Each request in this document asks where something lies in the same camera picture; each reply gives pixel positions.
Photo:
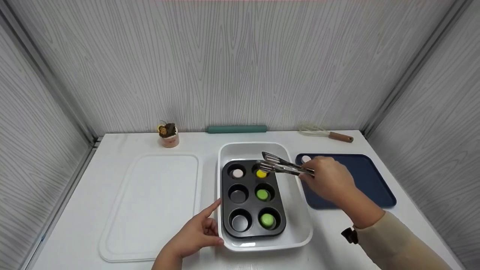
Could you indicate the person's left hand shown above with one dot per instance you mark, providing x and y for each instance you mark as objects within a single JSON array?
[{"x": 193, "y": 234}]

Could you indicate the person's right hand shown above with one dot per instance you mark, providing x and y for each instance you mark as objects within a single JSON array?
[{"x": 332, "y": 180}]

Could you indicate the person's left index finger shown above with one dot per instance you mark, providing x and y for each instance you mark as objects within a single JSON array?
[{"x": 210, "y": 209}]

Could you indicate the person's left fingers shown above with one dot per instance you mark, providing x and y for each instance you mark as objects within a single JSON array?
[{"x": 212, "y": 227}]

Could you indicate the person's right fingers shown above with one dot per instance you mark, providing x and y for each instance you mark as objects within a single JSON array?
[{"x": 318, "y": 167}]

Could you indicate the person's left thumb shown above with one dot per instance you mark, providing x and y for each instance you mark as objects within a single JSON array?
[{"x": 214, "y": 242}]

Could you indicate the metal kitchen tongs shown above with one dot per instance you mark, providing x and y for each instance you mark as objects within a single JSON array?
[{"x": 279, "y": 165}]

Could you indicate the white rectangular plastic bin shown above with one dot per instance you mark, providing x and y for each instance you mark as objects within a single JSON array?
[{"x": 296, "y": 210}]

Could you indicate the person's left forearm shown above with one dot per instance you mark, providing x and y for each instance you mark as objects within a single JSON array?
[{"x": 167, "y": 259}]

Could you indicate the person's right forearm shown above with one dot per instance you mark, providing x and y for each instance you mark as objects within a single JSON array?
[{"x": 386, "y": 238}]

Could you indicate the pale pink macaron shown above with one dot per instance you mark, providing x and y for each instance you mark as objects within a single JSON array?
[
  {"x": 237, "y": 173},
  {"x": 305, "y": 158}
]

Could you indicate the black muffin pan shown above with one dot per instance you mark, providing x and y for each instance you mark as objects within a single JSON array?
[{"x": 249, "y": 208}]

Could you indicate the dark blue tray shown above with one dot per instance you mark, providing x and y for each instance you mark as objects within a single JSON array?
[{"x": 369, "y": 176}]

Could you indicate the green macaron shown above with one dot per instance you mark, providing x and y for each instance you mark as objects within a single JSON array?
[
  {"x": 267, "y": 220},
  {"x": 262, "y": 194}
]

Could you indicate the white plastic tray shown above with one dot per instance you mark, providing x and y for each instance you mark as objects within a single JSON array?
[{"x": 153, "y": 206}]

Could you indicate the yellow macaron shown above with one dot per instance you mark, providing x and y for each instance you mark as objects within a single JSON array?
[{"x": 261, "y": 174}]

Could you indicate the black wrist band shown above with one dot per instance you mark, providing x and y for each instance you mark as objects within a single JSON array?
[{"x": 349, "y": 235}]

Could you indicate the green rolling pin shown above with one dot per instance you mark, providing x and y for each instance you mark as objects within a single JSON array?
[{"x": 236, "y": 129}]

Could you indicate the small chocolate cupcake figurine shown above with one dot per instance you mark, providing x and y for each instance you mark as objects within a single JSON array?
[{"x": 168, "y": 135}]

